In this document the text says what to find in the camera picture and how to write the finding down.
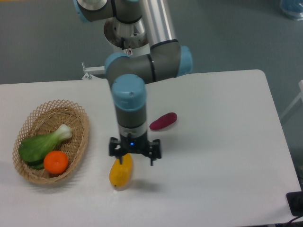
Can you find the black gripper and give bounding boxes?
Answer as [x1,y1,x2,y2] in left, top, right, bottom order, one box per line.
[108,132,161,166]

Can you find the orange fruit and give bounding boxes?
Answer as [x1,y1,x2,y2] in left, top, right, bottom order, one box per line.
[44,151,69,175]

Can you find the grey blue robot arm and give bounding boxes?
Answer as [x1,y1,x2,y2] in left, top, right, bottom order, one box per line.
[74,0,193,162]

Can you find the woven wicker basket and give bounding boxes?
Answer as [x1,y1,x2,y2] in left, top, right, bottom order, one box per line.
[12,100,89,184]

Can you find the yellow mango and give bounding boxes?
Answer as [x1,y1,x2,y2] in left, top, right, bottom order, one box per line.
[109,153,133,189]

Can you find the purple sweet potato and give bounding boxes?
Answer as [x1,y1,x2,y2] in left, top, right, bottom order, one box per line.
[149,112,178,131]

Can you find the green bok choy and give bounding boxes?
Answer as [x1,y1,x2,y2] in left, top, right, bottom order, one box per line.
[18,124,72,170]

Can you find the black device at edge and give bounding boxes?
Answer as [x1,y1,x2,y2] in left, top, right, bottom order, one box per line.
[286,191,303,216]

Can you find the blue bag in corner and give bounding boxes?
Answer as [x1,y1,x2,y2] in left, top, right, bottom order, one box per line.
[280,0,303,21]

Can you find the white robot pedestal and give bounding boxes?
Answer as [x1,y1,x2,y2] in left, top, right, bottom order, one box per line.
[81,18,152,80]

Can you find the white frame at right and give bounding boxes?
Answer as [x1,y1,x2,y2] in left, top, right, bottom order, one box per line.
[279,80,303,124]

